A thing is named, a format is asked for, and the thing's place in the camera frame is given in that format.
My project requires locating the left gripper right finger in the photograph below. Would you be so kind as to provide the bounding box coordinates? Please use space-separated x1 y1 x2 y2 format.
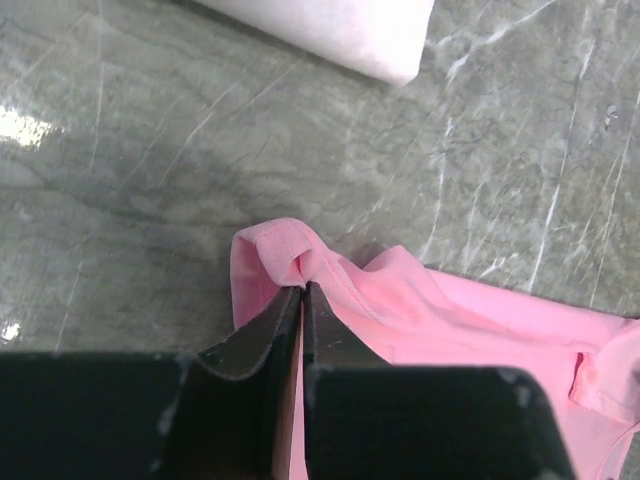
302 282 574 479

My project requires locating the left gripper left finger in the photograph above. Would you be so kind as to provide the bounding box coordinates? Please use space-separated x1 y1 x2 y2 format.
1 287 300 479

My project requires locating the pink t shirt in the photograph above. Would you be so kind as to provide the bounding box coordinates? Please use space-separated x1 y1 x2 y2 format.
230 218 639 479

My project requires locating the folded white t shirt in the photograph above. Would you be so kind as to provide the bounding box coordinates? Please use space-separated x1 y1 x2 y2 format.
202 0 434 87

